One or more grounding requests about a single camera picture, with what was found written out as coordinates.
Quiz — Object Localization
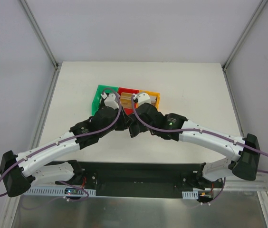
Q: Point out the white cable duct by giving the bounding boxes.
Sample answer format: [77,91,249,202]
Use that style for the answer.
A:
[24,186,96,197]
[182,190,199,200]

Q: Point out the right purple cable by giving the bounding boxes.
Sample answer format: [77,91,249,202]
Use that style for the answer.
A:
[130,94,268,205]

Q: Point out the green plastic bin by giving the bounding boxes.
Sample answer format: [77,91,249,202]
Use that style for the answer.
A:
[91,85,119,115]

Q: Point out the right aluminium frame post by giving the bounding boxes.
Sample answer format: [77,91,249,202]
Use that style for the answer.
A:
[221,0,268,71]

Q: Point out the aluminium frame post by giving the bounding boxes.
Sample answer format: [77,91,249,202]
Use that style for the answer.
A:
[221,0,268,71]
[18,0,59,69]

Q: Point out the red plastic bin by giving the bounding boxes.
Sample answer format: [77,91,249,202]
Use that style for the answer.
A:
[117,87,139,115]

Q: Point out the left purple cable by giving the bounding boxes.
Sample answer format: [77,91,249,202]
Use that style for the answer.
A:
[0,87,123,202]

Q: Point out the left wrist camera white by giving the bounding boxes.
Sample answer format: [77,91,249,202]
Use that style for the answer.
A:
[101,93,119,109]

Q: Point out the left aluminium frame post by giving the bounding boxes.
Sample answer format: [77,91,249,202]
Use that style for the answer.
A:
[18,0,59,69]

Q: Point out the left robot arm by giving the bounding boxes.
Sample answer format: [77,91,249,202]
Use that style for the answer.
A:
[0,106,133,197]

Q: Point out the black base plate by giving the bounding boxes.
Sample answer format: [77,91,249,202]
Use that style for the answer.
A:
[27,161,225,199]

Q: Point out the purple cable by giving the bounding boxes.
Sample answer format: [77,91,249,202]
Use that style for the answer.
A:
[0,87,123,202]
[130,94,268,205]

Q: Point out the orange plastic bin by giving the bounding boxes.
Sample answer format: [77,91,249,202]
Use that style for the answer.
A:
[139,90,160,110]

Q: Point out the aluminium front rail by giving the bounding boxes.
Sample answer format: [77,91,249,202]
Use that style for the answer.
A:
[224,175,268,191]

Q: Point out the wooden cards in red bin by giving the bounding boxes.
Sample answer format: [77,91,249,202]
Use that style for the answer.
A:
[120,92,133,110]

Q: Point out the right white cable duct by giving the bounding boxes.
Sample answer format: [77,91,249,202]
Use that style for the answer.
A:
[182,190,199,200]

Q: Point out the left white cable duct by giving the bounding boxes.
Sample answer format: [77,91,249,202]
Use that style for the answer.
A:
[24,186,96,197]

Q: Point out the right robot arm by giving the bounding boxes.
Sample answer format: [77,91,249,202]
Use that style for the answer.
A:
[129,103,260,188]

